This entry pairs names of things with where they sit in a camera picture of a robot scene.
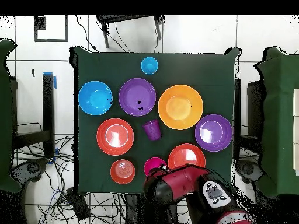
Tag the blue cup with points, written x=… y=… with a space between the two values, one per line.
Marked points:
x=149 y=65

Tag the green cloth side table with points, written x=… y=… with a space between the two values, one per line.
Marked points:
x=4 y=116
x=278 y=116

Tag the small orange bowl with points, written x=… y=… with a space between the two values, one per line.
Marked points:
x=122 y=171

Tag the blue bowl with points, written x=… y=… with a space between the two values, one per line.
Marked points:
x=95 y=98

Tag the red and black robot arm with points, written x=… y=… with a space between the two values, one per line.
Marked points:
x=177 y=182

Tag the black floor frame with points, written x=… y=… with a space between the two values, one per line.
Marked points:
x=51 y=40

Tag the black power strip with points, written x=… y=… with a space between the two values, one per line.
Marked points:
x=79 y=205

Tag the dark green table cloth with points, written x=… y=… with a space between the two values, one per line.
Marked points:
x=105 y=67

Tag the purple bowl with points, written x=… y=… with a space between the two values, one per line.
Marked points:
x=133 y=93
x=213 y=133

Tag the pink bowl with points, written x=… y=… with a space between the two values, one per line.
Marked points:
x=153 y=164

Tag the purple cup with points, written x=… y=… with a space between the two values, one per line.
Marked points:
x=152 y=130

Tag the black table frame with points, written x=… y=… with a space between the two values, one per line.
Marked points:
x=48 y=105
x=237 y=116

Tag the red bowl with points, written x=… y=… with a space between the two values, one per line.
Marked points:
x=115 y=137
x=186 y=155

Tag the black chair base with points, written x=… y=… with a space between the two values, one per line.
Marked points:
x=32 y=168
x=248 y=169

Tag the white box stack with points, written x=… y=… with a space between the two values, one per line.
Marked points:
x=296 y=105

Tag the large orange bowl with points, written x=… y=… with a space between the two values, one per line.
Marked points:
x=179 y=107

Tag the blue tape strip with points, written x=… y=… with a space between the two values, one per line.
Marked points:
x=55 y=82

